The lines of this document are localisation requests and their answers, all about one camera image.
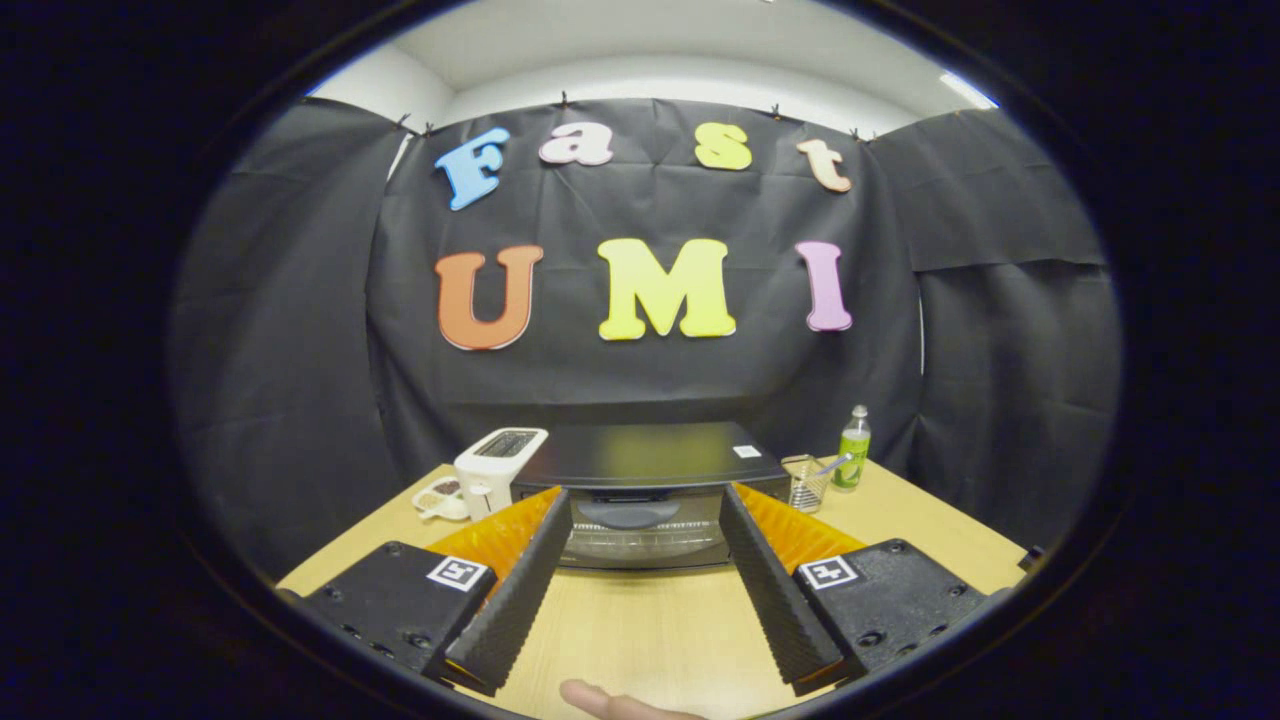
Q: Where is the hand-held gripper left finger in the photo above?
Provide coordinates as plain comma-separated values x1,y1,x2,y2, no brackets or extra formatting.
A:
295,486,575,698

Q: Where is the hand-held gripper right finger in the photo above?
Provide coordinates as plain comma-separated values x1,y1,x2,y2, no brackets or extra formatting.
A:
718,483,1006,698

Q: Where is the black toaster oven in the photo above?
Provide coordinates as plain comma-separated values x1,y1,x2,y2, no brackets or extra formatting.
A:
510,421,793,573

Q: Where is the white slot toaster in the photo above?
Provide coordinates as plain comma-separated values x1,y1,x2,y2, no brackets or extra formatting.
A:
454,427,550,522

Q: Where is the small white divided dish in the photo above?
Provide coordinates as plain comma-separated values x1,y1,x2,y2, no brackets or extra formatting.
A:
411,475,472,524

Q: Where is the green label plastic bottle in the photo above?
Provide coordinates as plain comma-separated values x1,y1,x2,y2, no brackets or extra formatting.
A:
833,404,873,492

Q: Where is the narrow ceiling light panel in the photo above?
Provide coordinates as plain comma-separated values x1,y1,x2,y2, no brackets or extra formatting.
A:
938,70,999,111

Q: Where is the wire mesh cup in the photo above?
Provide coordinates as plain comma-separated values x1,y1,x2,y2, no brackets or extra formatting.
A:
780,453,837,515

